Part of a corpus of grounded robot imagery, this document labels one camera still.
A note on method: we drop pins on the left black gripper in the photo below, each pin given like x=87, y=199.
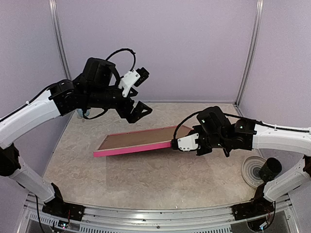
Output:
x=135, y=116

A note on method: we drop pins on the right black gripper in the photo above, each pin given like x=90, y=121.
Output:
x=198, y=127

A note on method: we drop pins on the pink wooden picture frame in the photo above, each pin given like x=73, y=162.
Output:
x=128, y=150

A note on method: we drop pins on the brown cardboard backing board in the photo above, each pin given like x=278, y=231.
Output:
x=137, y=138

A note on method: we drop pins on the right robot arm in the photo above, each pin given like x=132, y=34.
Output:
x=248, y=134

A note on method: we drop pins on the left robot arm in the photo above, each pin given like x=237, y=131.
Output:
x=98, y=86

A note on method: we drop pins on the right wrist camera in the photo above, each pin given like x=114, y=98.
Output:
x=187, y=143

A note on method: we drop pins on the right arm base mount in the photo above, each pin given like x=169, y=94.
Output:
x=257, y=206

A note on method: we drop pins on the front aluminium rail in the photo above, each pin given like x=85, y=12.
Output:
x=219, y=219

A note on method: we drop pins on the left aluminium corner post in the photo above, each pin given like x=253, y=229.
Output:
x=58, y=38

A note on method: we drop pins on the aluminium corner post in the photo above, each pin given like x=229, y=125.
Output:
x=251, y=51
x=58, y=38

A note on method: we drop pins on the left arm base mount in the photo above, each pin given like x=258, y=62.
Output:
x=58, y=207

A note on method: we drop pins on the right aluminium corner post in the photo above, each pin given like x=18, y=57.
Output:
x=251, y=51

